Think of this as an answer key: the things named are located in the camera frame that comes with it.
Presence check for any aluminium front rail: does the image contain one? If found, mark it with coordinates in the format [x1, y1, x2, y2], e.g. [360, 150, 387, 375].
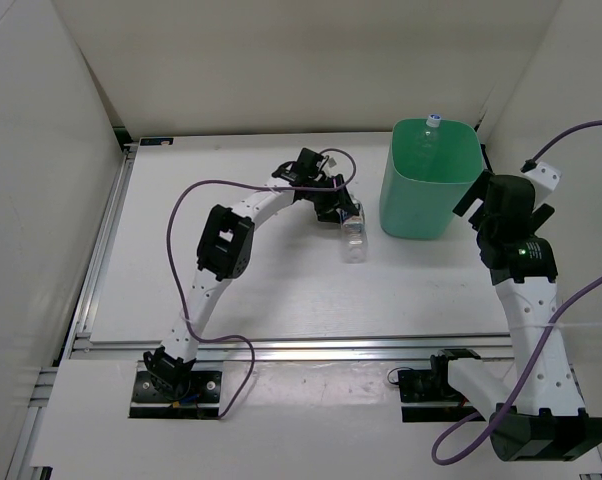
[64, 334, 513, 362]

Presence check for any tall clear plastic bottle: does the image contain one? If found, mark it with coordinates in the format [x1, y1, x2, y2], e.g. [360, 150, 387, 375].
[419, 114, 442, 160]

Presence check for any green plastic bin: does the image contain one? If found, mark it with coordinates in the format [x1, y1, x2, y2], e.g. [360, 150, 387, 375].
[379, 117, 483, 240]

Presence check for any clear bottle white blue label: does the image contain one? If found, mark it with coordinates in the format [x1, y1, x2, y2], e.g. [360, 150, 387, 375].
[340, 200, 368, 264]

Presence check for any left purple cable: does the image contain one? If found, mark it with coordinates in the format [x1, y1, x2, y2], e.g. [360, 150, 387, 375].
[165, 147, 360, 420]

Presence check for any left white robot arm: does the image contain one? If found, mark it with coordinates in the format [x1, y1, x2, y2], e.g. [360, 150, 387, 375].
[143, 148, 360, 401]

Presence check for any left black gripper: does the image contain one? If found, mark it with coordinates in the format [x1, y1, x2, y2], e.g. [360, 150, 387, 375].
[304, 173, 357, 224]

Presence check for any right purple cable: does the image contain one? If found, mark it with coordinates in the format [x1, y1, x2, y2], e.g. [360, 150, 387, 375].
[430, 118, 602, 465]

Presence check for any aluminium left rail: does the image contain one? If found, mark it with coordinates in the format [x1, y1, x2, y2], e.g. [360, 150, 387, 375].
[53, 142, 138, 366]

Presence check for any purple cable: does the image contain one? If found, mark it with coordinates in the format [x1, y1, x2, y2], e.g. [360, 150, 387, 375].
[165, 147, 360, 420]
[430, 118, 602, 465]

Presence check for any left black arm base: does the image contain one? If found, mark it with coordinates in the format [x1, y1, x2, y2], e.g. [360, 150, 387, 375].
[128, 347, 223, 420]

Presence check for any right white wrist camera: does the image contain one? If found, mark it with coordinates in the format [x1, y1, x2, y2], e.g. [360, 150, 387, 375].
[521, 161, 562, 206]

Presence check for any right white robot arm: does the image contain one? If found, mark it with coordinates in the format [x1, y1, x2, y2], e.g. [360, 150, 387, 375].
[430, 171, 602, 465]

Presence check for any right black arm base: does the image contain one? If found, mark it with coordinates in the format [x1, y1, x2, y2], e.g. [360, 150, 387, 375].
[387, 348, 481, 424]

